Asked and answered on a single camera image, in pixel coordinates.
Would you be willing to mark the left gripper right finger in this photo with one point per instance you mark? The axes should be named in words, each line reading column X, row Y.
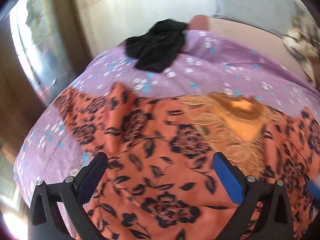
column 275, row 220

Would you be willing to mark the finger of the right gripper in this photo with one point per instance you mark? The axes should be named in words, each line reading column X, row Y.
column 315, row 192

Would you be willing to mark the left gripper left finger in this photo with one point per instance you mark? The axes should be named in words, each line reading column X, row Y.
column 45, row 220

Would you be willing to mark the orange black floral garment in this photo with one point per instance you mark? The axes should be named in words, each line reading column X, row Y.
column 160, row 184

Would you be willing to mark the pink mattress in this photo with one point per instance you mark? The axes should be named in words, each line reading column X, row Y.
column 262, row 41

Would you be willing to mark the brown beige floral blanket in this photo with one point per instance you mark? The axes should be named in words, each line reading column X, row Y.
column 302, row 42

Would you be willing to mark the purple floral bed sheet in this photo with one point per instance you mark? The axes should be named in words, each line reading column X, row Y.
column 208, row 63

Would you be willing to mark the frosted glass door panel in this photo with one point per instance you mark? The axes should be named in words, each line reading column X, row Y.
column 43, row 54

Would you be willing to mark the grey pillow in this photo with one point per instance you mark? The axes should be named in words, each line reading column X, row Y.
column 274, row 16

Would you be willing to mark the black crumpled garment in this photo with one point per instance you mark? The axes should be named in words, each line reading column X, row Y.
column 156, row 50

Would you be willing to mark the brown wooden door frame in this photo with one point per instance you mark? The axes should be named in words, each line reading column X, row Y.
column 20, row 106

